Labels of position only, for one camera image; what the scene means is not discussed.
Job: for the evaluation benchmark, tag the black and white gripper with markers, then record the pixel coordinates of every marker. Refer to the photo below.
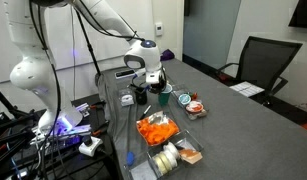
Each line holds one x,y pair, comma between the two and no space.
156,81

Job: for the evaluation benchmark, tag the green plastic cup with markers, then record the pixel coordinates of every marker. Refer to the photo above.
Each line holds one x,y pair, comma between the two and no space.
164,95

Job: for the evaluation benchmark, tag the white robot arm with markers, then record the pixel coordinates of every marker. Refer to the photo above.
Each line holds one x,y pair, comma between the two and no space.
35,72

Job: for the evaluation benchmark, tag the black pen holder cup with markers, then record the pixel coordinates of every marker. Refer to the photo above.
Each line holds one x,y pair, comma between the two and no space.
141,95

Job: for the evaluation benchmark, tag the purple folded umbrella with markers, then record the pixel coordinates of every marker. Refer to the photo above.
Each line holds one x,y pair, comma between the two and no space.
167,55

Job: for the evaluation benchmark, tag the teal ribbon spool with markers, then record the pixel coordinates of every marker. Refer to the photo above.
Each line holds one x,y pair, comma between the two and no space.
184,99

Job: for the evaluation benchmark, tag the clear case with white disc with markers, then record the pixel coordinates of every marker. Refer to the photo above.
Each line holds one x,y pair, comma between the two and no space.
126,97

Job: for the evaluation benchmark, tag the clear plastic tray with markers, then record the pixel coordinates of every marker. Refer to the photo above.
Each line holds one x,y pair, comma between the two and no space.
182,89

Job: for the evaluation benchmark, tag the red gift bow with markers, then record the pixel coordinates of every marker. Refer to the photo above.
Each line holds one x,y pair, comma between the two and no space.
194,96

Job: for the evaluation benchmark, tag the red white ribbon spool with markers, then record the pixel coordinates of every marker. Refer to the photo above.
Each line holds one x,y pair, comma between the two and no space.
194,107

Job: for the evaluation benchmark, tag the orange bag of tissue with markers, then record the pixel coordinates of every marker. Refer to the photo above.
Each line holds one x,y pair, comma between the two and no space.
156,128

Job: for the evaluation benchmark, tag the cream ribbon spool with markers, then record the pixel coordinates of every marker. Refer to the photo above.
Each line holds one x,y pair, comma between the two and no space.
162,163

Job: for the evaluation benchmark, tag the clear tray with spools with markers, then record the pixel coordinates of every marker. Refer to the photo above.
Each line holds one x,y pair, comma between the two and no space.
144,167

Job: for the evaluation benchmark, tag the white emergency stop button box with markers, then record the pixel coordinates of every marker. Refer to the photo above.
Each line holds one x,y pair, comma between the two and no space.
89,145

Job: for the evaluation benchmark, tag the white papers on chair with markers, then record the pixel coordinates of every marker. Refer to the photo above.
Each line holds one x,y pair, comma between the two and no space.
247,89

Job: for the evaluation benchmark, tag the grey table cloth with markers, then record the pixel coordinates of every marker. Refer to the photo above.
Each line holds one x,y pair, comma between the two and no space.
240,139

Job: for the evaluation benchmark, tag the black office chair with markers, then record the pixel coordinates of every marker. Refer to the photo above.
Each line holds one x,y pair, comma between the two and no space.
261,63

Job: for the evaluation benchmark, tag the white wall thermostat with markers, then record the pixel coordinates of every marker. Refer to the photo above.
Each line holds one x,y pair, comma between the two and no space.
159,29

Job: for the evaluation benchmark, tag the wall mounted black television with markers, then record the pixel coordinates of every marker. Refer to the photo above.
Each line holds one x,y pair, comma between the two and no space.
299,17

